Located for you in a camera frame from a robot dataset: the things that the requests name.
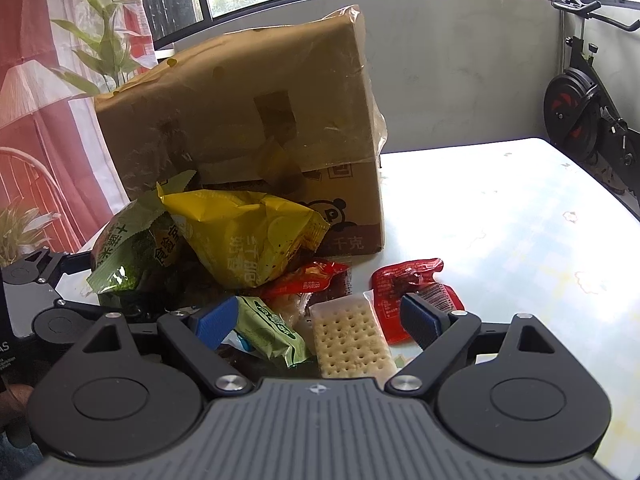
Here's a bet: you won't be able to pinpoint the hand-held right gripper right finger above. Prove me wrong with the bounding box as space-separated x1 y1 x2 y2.
386 292 563 395

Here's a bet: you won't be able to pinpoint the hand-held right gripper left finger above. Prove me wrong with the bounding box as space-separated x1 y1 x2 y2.
77 296 253 397

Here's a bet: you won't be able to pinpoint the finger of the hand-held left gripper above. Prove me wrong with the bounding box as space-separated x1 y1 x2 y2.
50 251 98 276
55 296 158 322

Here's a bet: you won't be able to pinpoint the large green snack bag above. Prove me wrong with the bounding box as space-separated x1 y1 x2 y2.
86 170 198 296

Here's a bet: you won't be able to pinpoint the clear cracker packet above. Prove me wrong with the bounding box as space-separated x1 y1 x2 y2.
307 291 398 380

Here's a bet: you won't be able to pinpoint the yellow snack bag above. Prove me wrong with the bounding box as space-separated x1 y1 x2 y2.
157 187 331 291

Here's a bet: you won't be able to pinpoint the brown cardboard box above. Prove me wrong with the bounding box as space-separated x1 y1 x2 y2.
94 5 388 256

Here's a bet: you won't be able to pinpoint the person's left hand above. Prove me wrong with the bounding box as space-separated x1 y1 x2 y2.
0 384 35 448

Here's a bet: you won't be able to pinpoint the red packet with barcode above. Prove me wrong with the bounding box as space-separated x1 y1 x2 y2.
371 258 465 346

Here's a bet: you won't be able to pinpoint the small green pastry packet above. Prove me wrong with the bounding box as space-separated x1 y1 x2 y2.
232 296 311 368

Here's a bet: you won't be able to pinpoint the small pale green plant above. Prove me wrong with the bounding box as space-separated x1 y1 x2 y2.
0 202 56 268

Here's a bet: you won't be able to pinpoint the red sausage snack packet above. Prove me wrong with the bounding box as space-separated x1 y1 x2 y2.
260 258 351 306

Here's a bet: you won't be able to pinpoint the person's blue pants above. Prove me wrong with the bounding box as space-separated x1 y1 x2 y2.
0 432 46 480

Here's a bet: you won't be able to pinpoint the tall green leafy plant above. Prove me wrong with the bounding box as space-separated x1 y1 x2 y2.
50 0 151 96

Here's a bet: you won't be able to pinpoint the red white printed curtain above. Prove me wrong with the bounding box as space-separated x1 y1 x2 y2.
0 0 157 256

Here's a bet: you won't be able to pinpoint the black exercise bike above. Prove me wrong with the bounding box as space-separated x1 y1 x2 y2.
542 0 640 196

